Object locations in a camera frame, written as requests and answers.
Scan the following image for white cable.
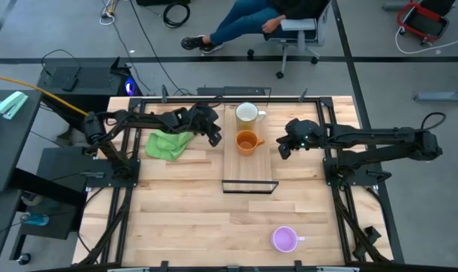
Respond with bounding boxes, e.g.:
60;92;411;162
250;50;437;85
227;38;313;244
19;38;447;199
394;26;458;55

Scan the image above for black equipment stand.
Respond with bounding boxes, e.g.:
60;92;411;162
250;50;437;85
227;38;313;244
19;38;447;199
9;146;97;261

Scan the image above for black rig frame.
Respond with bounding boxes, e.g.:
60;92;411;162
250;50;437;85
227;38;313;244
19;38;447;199
77;94;396;272

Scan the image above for grey office chair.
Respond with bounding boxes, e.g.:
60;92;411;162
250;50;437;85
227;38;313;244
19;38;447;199
247;0;333;79

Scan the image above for pink plastic mug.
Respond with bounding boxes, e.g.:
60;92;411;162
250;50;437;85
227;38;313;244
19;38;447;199
271;226;305;253

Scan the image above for orange mug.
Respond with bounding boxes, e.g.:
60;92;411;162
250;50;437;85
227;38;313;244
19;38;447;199
235;130;265;157

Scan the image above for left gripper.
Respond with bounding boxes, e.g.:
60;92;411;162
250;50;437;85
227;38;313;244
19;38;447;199
168;103;222;147

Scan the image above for tall yellow mug white handle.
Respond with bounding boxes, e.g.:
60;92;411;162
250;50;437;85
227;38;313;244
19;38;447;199
234;102;267;132

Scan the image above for red and black dolly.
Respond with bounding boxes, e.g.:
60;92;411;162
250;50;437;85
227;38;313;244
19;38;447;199
397;0;456;42

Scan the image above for grey table foot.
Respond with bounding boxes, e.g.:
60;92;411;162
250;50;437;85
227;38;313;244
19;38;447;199
413;88;458;102

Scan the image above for coiled black cable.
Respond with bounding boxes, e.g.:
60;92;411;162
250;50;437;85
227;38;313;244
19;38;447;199
162;2;191;29

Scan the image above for mint green stapler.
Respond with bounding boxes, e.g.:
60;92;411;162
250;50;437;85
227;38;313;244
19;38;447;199
0;91;29;120

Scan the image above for black computer tower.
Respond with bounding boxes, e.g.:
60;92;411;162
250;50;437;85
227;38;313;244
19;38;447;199
37;56;139;114

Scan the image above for black power strip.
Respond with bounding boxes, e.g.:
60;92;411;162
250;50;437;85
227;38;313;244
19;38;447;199
197;85;272;97

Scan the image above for black desk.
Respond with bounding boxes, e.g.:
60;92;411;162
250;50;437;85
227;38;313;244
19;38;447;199
0;89;44;193

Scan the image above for green cloth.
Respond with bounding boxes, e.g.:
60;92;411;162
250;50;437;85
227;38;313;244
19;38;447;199
144;129;195;162

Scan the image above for blue plastic object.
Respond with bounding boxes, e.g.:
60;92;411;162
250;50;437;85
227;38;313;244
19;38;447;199
23;213;51;227

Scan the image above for yellow cable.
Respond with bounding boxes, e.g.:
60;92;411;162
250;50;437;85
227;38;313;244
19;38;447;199
0;72;89;116

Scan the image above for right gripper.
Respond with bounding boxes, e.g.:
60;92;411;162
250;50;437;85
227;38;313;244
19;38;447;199
276;118;325;160

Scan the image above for person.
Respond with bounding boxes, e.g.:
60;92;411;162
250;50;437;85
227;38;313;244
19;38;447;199
181;0;330;54

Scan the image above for black frame wooden shelf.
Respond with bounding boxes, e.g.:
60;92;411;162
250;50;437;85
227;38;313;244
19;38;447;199
221;101;280;195

